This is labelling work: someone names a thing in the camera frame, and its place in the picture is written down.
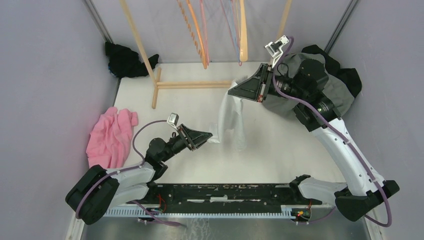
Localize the wooden hanger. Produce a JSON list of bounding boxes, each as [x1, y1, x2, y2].
[[239, 0, 249, 63]]

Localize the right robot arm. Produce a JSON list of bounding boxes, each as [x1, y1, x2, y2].
[[228, 59, 400, 222]]

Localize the wooden clothes rack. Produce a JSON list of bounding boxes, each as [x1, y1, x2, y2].
[[119, 0, 294, 110]]

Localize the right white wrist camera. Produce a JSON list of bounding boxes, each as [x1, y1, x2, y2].
[[264, 35, 290, 68]]

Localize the pink wire hanger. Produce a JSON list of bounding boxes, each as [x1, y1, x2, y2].
[[199, 0, 210, 66]]

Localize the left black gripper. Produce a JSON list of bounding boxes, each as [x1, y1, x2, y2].
[[160, 123, 213, 162]]

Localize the black garment left corner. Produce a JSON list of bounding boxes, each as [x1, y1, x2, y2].
[[104, 41, 149, 78]]

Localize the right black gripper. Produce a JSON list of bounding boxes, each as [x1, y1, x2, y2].
[[229, 62, 308, 102]]

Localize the pink garment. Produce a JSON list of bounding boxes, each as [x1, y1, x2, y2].
[[86, 106, 139, 169]]

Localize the black garment corner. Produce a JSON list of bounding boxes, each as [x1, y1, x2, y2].
[[301, 44, 362, 98], [104, 41, 149, 78]]

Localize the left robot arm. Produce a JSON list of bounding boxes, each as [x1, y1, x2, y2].
[[65, 124, 213, 225]]

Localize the black garment right corner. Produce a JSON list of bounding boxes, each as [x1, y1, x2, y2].
[[301, 44, 362, 98]]

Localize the grey garment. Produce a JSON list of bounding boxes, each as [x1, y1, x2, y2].
[[262, 52, 355, 117]]

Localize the white skirt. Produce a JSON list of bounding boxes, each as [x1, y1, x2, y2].
[[207, 91, 247, 151]]

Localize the orange plastic hanger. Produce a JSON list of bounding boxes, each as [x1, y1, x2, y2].
[[176, 0, 208, 70]]

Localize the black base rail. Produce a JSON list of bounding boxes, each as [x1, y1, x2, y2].
[[138, 183, 322, 214]]

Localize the blue wire hanger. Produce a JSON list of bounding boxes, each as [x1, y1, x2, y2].
[[223, 0, 240, 63]]

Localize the white cable duct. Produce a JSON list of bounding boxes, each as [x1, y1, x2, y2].
[[103, 205, 297, 220]]

